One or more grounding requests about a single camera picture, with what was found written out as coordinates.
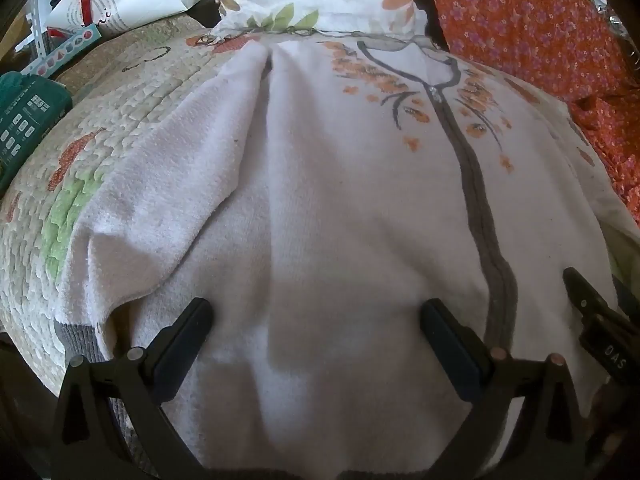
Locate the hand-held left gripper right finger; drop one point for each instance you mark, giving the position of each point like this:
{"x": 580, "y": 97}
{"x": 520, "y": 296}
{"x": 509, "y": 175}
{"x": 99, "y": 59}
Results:
{"x": 450, "y": 347}

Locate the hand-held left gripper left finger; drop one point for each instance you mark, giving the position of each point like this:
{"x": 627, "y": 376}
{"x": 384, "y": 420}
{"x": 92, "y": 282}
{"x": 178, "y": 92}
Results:
{"x": 181, "y": 347}

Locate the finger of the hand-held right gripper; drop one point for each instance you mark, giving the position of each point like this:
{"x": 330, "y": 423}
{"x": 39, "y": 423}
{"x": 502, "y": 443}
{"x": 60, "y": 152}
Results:
{"x": 582, "y": 292}

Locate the white zippered baby sleepsuit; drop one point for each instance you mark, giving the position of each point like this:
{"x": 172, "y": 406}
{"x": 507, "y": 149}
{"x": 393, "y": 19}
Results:
{"x": 325, "y": 210}

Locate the quilted heart-print blanket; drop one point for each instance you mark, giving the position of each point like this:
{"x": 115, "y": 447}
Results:
{"x": 125, "y": 110}

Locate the green box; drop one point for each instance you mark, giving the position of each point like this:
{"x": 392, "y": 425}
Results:
{"x": 30, "y": 120}

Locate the orange floral cloth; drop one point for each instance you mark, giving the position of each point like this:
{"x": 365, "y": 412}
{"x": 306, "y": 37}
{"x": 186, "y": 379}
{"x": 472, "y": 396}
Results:
{"x": 525, "y": 25}

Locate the colourful shapes strip box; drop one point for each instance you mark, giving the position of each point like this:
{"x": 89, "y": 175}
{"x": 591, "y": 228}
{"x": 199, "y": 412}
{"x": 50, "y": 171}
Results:
{"x": 65, "y": 52}

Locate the perforated metal bar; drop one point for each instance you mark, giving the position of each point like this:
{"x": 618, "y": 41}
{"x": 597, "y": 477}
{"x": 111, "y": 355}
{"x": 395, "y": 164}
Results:
{"x": 37, "y": 30}

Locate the white floral pillow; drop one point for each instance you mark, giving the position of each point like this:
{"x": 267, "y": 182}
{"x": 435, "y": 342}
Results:
{"x": 325, "y": 0}

